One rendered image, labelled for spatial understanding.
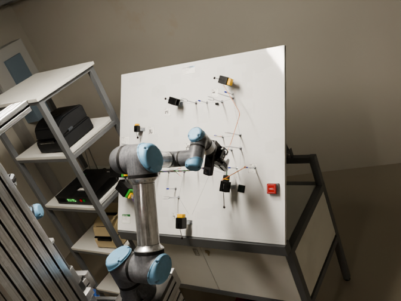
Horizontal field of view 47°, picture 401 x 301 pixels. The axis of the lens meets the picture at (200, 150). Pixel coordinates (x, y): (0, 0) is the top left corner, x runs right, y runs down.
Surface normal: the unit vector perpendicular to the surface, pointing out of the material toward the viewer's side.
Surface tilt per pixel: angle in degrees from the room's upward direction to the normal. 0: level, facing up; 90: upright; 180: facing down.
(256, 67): 53
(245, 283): 90
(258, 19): 90
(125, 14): 90
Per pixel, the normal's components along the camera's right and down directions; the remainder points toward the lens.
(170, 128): -0.58, -0.07
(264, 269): -0.47, 0.55
